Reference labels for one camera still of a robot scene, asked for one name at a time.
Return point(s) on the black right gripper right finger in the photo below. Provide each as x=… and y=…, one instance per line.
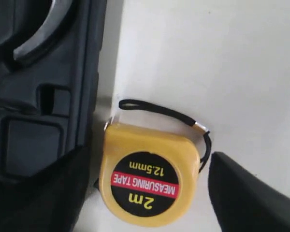
x=242, y=202

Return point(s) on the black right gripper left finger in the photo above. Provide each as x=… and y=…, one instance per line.
x=49, y=201

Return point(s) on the yellow measuring tape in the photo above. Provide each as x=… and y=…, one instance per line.
x=149, y=177

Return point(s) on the black plastic tool case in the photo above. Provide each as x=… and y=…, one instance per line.
x=47, y=100

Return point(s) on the claw hammer black handle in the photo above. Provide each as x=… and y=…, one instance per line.
x=55, y=17

